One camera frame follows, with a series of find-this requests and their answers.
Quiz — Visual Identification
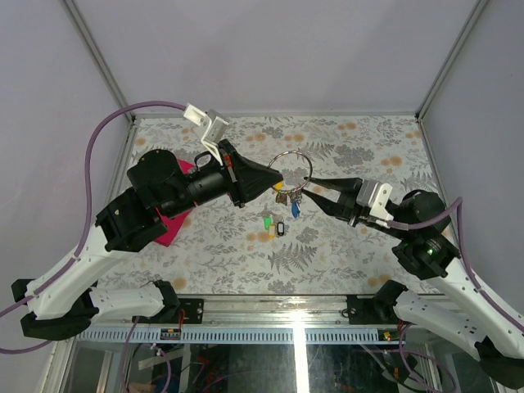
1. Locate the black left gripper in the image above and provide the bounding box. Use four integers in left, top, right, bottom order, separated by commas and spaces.
162, 138, 284, 219

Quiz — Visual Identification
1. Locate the large silver keyring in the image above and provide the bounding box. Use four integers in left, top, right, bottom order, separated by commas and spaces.
267, 150, 314, 194

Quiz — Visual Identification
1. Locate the blue key tag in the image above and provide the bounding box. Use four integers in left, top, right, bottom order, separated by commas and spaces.
291, 201, 301, 219

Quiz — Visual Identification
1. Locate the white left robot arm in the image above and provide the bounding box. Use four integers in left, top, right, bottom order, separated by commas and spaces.
11, 139, 282, 341

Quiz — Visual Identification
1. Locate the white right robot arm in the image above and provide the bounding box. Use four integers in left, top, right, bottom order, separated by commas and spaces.
303, 178, 523, 390

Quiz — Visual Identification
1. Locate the green key tag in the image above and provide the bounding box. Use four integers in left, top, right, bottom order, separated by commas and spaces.
264, 216, 273, 229

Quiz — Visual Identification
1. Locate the yellow key tag with label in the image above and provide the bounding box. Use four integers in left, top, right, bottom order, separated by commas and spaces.
268, 224, 277, 239

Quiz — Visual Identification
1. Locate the black key tag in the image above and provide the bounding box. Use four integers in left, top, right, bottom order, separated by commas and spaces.
277, 222, 285, 237

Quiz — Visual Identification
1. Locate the floral table mat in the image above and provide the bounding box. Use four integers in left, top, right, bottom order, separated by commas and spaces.
98, 115, 437, 295

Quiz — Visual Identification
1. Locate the red cloth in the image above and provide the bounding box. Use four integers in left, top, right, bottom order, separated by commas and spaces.
155, 160, 195, 247

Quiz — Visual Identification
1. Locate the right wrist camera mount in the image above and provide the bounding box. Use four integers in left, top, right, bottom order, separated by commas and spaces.
356, 179, 393, 222

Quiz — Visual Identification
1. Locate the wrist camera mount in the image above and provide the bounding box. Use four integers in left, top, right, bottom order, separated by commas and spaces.
183, 103, 229, 165
356, 179, 393, 222

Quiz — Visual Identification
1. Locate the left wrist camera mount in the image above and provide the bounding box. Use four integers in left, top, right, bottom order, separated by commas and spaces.
183, 103, 229, 165

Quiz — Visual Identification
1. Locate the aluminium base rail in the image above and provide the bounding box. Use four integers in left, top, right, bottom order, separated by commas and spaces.
61, 292, 503, 328

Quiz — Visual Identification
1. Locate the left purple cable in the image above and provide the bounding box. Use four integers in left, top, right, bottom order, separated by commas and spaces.
0, 101, 192, 355

